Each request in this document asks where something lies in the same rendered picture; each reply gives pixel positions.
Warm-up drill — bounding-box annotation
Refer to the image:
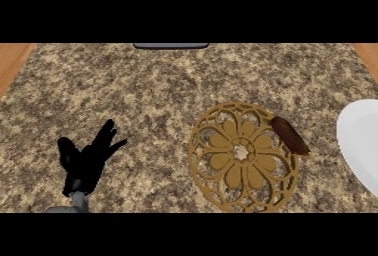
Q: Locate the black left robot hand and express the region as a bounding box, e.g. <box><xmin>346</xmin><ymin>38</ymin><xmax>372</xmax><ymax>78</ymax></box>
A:
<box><xmin>56</xmin><ymin>118</ymin><xmax>128</xmax><ymax>197</ymax></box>

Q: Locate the gold openwork round placemat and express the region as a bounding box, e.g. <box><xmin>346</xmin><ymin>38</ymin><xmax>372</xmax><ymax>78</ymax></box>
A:
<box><xmin>187</xmin><ymin>101</ymin><xmax>299</xmax><ymax>213</ymax></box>

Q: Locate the brown oblong cupcake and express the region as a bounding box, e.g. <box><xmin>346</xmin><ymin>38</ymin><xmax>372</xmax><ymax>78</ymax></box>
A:
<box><xmin>268</xmin><ymin>115</ymin><xmax>311</xmax><ymax>157</ymax></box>

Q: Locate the white plate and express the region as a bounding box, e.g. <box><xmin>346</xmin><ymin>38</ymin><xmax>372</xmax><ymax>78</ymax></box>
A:
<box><xmin>335</xmin><ymin>98</ymin><xmax>378</xmax><ymax>198</ymax></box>

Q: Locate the dark grey flat appliance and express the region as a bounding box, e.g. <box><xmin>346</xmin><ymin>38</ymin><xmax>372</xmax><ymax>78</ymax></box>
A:
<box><xmin>131</xmin><ymin>42</ymin><xmax>211</xmax><ymax>51</ymax></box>

